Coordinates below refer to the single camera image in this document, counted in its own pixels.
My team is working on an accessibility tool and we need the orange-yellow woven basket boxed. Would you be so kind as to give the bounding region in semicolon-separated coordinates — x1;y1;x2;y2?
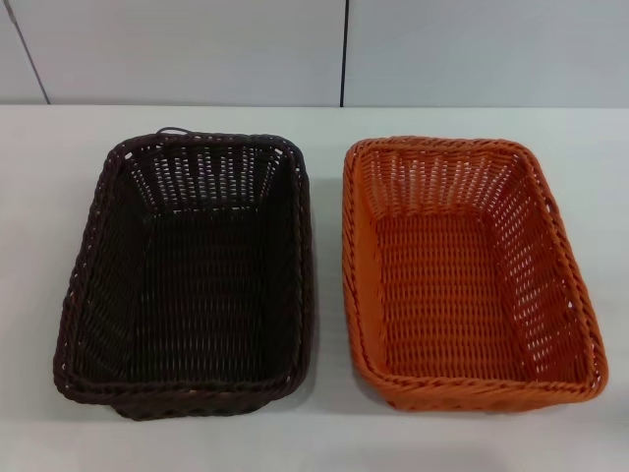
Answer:
342;135;609;412

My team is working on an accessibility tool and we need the dark brown woven basket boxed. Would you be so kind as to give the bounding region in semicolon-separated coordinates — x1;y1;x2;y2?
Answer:
52;126;315;423

